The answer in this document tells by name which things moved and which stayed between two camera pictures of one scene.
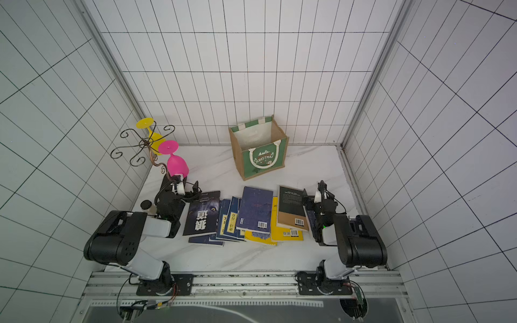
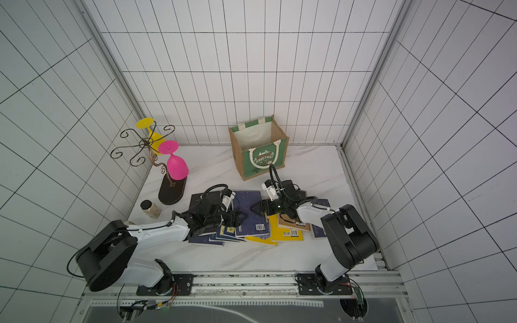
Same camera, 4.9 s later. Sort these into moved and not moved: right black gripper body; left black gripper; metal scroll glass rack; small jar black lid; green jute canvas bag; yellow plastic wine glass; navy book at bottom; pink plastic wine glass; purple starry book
Moved: right black gripper body; left black gripper; purple starry book
Not moved: yellow plastic wine glass; green jute canvas bag; navy book at bottom; small jar black lid; metal scroll glass rack; pink plastic wine glass
